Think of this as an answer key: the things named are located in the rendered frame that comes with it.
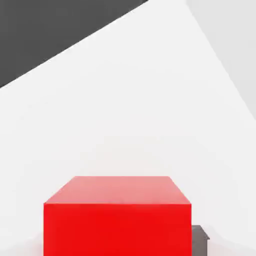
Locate small red cube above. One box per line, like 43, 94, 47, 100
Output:
43, 175, 193, 256

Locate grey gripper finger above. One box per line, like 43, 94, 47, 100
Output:
191, 224, 227, 256

